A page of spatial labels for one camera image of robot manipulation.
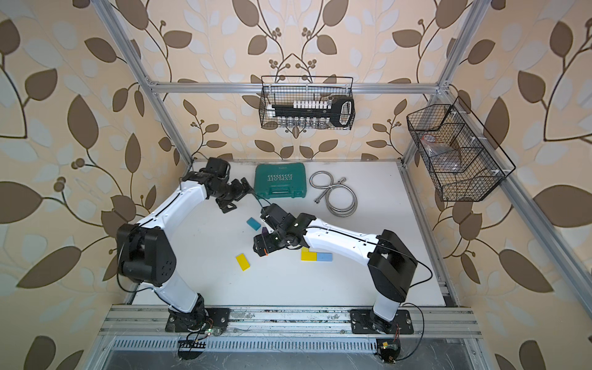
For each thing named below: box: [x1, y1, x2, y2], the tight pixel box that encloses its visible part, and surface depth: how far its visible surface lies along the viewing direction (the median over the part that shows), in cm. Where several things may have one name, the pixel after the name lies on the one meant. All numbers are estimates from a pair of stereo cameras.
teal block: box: [245, 216, 262, 232], surface depth 101 cm
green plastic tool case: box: [254, 162, 307, 200], surface depth 110 cm
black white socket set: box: [266, 97, 355, 129], surface depth 86 cm
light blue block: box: [317, 252, 333, 262], surface depth 90 cm
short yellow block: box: [300, 246, 319, 262], surface depth 91 cm
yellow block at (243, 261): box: [235, 252, 251, 272], surface depth 90 cm
